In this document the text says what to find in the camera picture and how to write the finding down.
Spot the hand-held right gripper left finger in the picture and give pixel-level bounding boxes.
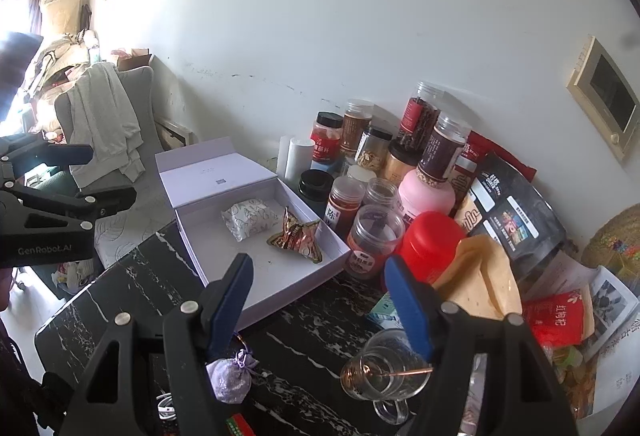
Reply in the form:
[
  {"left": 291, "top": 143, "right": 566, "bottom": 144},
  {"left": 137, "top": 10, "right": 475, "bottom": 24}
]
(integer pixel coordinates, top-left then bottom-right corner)
[{"left": 60, "top": 253, "right": 253, "bottom": 436}]

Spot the purple sachet with tassel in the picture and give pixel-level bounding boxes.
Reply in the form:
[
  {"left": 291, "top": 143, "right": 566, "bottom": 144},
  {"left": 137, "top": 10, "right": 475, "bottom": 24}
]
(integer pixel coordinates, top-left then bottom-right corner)
[{"left": 206, "top": 331, "right": 259, "bottom": 404}]

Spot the grey-green garment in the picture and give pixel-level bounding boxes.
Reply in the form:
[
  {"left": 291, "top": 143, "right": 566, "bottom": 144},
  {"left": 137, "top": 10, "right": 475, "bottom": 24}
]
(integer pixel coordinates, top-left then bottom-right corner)
[{"left": 67, "top": 63, "right": 143, "bottom": 189}]

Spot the black-lidded jar of golden powder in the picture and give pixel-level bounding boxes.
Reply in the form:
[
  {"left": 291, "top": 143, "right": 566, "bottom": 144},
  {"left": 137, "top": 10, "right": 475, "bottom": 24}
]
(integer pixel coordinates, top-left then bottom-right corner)
[{"left": 384, "top": 139, "right": 420, "bottom": 181}]

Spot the glass mug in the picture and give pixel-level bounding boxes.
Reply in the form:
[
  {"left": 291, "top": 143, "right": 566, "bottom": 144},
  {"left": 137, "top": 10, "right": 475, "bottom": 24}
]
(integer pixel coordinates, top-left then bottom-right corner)
[{"left": 340, "top": 328, "right": 433, "bottom": 424}]

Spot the white printed paper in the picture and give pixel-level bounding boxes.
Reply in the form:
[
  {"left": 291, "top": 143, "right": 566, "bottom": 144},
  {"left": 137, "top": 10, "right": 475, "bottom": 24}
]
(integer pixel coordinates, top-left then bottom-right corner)
[{"left": 525, "top": 251, "right": 601, "bottom": 301}]

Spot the empty clear jar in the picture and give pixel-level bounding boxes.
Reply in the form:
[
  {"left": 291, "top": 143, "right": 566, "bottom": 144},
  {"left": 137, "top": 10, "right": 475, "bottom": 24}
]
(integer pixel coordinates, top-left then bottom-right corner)
[{"left": 365, "top": 177, "right": 401, "bottom": 217}]

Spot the photo booklet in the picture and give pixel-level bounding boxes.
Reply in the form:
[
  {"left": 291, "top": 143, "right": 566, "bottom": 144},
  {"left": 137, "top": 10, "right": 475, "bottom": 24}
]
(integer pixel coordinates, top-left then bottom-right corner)
[{"left": 580, "top": 266, "right": 640, "bottom": 414}]

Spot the black-lidded jar of nuts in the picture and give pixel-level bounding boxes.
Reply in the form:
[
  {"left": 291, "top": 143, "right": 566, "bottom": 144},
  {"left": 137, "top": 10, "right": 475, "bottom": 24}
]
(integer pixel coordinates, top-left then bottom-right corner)
[{"left": 356, "top": 126, "right": 393, "bottom": 177}]

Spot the tall jar with dark label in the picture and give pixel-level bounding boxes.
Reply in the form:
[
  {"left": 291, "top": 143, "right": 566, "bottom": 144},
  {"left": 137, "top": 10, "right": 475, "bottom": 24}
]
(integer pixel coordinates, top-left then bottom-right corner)
[{"left": 419, "top": 113, "right": 472, "bottom": 181}]

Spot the white gift box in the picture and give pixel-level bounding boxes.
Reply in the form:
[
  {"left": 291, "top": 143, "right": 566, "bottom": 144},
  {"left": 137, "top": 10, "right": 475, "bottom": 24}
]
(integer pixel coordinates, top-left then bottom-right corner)
[{"left": 155, "top": 138, "right": 351, "bottom": 332}]

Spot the red green snack packet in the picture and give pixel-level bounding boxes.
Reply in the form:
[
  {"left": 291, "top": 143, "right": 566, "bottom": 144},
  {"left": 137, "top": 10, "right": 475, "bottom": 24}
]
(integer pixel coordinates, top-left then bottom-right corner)
[{"left": 225, "top": 413, "right": 261, "bottom": 436}]

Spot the metal spoon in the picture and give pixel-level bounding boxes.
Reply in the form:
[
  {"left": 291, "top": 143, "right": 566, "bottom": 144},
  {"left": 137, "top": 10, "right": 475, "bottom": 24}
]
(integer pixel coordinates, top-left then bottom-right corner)
[{"left": 362, "top": 363, "right": 433, "bottom": 379}]

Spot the black-lidded jar with red label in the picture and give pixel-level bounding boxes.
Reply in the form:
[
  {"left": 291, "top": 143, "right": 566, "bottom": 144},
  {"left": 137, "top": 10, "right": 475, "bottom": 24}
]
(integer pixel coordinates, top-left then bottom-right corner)
[{"left": 311, "top": 112, "right": 344, "bottom": 163}]

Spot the spice jar with orange contents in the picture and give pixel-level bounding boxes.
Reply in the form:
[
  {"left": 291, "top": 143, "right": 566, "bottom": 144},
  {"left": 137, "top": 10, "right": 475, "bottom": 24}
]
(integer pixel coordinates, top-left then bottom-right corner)
[{"left": 327, "top": 177, "right": 367, "bottom": 237}]

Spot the black printed pouch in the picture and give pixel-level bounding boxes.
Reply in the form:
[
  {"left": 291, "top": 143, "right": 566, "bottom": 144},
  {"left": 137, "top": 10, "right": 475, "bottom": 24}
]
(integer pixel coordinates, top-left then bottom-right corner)
[{"left": 470, "top": 151, "right": 571, "bottom": 289}]

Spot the pile of household clutter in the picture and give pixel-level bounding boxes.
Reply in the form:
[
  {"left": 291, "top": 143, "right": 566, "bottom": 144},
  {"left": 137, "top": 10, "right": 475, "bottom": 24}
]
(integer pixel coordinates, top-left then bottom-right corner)
[{"left": 20, "top": 0, "right": 103, "bottom": 141}]

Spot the white cable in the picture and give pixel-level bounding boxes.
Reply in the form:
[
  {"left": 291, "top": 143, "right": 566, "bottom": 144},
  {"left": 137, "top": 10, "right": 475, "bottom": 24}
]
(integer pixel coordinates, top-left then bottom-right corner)
[{"left": 157, "top": 391, "right": 177, "bottom": 419}]

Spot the red snack pouch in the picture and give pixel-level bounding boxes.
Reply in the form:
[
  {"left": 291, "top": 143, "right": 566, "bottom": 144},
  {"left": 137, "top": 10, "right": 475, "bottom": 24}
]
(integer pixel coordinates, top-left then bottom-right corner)
[{"left": 452, "top": 131, "right": 538, "bottom": 217}]

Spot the clear-lidded jar with red label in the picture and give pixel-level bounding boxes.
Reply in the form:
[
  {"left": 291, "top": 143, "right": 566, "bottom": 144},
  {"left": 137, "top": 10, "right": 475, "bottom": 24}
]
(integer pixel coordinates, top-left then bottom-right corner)
[{"left": 345, "top": 204, "right": 406, "bottom": 279}]

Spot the gold red foil snack packet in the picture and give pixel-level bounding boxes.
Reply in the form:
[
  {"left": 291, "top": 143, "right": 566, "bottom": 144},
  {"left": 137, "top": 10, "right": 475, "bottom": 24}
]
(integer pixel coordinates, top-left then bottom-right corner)
[{"left": 265, "top": 207, "right": 323, "bottom": 263}]

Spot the pink bottle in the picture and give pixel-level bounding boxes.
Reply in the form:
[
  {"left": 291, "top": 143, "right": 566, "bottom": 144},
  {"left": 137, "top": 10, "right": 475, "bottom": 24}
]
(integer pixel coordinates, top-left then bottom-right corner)
[{"left": 398, "top": 168, "right": 457, "bottom": 221}]

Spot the small white-lidded jar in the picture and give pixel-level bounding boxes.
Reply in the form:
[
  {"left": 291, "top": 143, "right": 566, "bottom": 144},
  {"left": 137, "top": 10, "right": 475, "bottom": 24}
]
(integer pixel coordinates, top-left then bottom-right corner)
[{"left": 347, "top": 165, "right": 377, "bottom": 184}]

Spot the white cylinder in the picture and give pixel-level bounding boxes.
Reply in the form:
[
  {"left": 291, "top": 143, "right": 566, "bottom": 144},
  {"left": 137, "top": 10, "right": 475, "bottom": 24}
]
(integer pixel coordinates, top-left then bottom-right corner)
[{"left": 284, "top": 136, "right": 316, "bottom": 181}]

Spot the person's dark clothing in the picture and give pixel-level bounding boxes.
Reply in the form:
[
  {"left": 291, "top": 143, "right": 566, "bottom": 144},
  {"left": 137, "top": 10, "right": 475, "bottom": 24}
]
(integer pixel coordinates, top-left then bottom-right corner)
[{"left": 0, "top": 311, "right": 68, "bottom": 436}]

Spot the green white small box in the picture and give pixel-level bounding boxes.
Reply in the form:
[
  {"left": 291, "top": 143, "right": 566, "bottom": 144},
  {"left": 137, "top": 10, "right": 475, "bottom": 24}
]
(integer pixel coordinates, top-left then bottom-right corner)
[{"left": 370, "top": 293, "right": 401, "bottom": 323}]

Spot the wide black-lidded jar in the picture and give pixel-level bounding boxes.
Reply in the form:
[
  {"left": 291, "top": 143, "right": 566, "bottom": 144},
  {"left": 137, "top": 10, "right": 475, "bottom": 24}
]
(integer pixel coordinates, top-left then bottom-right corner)
[{"left": 299, "top": 169, "right": 335, "bottom": 203}]

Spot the wall intercom panel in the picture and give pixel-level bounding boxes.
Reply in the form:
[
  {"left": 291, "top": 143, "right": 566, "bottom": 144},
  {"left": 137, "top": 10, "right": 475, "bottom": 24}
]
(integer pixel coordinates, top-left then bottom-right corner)
[{"left": 566, "top": 34, "right": 640, "bottom": 161}]

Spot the clear plastic bag of snacks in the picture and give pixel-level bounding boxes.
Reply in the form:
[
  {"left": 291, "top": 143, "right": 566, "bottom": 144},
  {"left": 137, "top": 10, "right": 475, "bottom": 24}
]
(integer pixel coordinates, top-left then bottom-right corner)
[{"left": 540, "top": 341, "right": 601, "bottom": 422}]

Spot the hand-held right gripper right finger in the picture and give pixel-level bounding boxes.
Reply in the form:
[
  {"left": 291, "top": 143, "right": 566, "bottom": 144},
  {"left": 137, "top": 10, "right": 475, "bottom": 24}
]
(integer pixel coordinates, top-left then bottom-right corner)
[{"left": 384, "top": 256, "right": 578, "bottom": 436}]

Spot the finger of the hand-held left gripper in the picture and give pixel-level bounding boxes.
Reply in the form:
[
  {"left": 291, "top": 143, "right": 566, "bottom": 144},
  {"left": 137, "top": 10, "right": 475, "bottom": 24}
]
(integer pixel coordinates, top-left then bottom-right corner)
[
  {"left": 0, "top": 136, "right": 95, "bottom": 183},
  {"left": 0, "top": 187, "right": 137, "bottom": 231}
]

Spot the grey chair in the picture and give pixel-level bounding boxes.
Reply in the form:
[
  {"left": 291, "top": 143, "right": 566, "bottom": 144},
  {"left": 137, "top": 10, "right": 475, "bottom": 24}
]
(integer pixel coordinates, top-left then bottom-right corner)
[{"left": 54, "top": 64, "right": 201, "bottom": 267}]

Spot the cream framed panel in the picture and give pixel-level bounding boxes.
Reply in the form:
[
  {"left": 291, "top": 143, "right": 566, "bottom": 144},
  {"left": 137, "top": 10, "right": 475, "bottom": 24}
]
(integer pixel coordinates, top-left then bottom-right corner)
[{"left": 155, "top": 118, "right": 194, "bottom": 151}]

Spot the white patterned packet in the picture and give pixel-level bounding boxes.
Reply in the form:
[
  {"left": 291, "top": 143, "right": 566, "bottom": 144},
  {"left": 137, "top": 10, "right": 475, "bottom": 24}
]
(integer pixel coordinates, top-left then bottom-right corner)
[{"left": 221, "top": 198, "right": 281, "bottom": 243}]

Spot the red printed packet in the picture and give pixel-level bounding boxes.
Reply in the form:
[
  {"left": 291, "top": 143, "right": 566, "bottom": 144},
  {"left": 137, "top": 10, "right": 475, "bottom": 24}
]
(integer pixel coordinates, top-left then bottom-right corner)
[{"left": 522, "top": 288, "right": 586, "bottom": 347}]

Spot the red canister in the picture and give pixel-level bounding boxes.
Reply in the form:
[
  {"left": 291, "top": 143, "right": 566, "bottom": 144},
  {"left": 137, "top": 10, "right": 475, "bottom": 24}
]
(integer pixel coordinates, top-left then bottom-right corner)
[{"left": 397, "top": 212, "right": 468, "bottom": 284}]

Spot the jar with brown contents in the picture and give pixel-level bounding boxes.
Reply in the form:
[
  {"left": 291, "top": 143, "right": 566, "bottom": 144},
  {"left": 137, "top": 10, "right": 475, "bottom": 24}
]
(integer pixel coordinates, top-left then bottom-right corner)
[{"left": 342, "top": 100, "right": 375, "bottom": 157}]

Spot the woven wall basket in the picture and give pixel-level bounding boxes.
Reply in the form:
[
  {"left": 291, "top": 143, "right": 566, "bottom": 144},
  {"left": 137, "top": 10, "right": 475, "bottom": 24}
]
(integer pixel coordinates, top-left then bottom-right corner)
[{"left": 580, "top": 203, "right": 640, "bottom": 267}]

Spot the kraft paper bag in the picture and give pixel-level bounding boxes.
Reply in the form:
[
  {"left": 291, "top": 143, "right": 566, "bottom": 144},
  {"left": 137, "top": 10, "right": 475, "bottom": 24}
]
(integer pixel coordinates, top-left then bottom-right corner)
[{"left": 432, "top": 235, "right": 523, "bottom": 321}]

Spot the tall jar with red label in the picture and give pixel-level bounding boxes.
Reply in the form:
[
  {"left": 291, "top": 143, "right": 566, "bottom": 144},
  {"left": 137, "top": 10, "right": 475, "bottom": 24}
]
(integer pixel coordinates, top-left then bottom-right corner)
[{"left": 399, "top": 82, "right": 446, "bottom": 151}]

